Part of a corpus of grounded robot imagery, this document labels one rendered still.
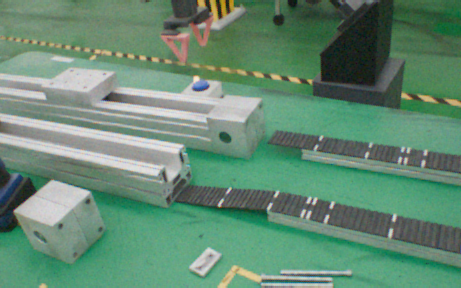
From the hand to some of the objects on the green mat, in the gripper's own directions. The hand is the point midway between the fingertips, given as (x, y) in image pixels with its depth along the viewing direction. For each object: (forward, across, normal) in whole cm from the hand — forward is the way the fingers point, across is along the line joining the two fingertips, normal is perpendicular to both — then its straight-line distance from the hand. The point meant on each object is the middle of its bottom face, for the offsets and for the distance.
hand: (193, 50), depth 106 cm
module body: (+16, -13, +28) cm, 35 cm away
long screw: (+16, -42, -44) cm, 63 cm away
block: (+16, -49, +1) cm, 51 cm away
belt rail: (+16, -32, -80) cm, 88 cm away
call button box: (+16, -1, 0) cm, 16 cm away
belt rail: (+16, -13, -80) cm, 83 cm away
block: (+16, -12, -17) cm, 26 cm away
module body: (+16, -32, +28) cm, 45 cm away
